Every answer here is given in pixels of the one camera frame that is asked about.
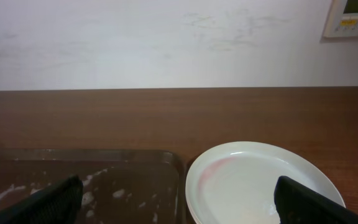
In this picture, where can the brown plastic tray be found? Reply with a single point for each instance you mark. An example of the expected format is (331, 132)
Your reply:
(119, 186)

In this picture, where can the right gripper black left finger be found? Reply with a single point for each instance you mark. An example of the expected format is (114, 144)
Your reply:
(57, 203)

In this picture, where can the white wall control panel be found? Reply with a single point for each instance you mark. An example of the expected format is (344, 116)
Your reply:
(342, 21)

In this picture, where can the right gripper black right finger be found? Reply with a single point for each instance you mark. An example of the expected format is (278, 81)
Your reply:
(297, 204)

